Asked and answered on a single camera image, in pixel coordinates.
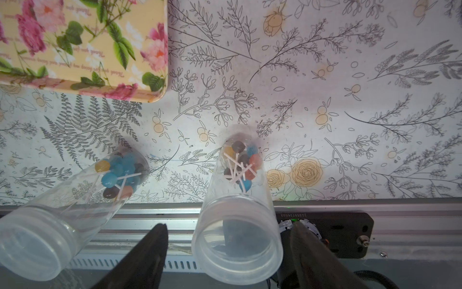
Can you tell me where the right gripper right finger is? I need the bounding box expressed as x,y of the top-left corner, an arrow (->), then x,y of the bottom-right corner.
290,222 -> 367,289

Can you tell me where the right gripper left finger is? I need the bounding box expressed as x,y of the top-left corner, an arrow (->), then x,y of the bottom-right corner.
93,223 -> 168,289

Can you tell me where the clear candy jar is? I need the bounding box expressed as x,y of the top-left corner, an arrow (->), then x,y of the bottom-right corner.
1,149 -> 149,281
191,132 -> 283,285

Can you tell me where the white vented strip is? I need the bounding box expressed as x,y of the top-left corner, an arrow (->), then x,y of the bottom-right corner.
64,252 -> 203,273

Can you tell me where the floral yellow tray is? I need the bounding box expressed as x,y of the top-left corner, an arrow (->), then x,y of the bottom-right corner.
1,1 -> 168,102

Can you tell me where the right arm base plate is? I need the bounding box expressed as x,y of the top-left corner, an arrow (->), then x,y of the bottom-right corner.
276,212 -> 374,259

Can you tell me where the aluminium front rail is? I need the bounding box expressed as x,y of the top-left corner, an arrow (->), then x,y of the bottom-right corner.
79,198 -> 462,261

